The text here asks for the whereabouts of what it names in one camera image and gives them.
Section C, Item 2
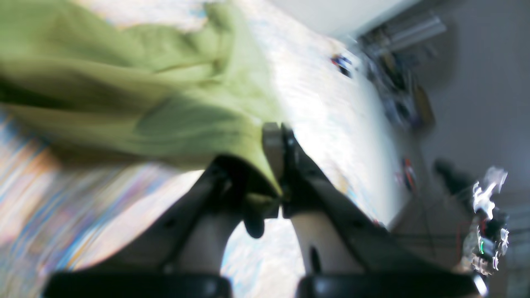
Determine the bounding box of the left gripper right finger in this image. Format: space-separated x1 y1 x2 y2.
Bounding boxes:
280 124 488 298

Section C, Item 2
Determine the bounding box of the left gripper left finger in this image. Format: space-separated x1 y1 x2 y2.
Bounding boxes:
43 156 265 298

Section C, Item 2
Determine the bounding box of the green t-shirt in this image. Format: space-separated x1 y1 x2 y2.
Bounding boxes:
1 0 284 191

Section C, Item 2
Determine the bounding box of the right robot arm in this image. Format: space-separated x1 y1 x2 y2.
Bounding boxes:
460 166 509 276

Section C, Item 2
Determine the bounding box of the patterned tablecloth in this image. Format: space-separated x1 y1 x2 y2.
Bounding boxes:
1 0 405 298

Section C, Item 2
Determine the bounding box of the blue clamp upper left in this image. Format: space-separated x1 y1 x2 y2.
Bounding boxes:
331 53 352 78

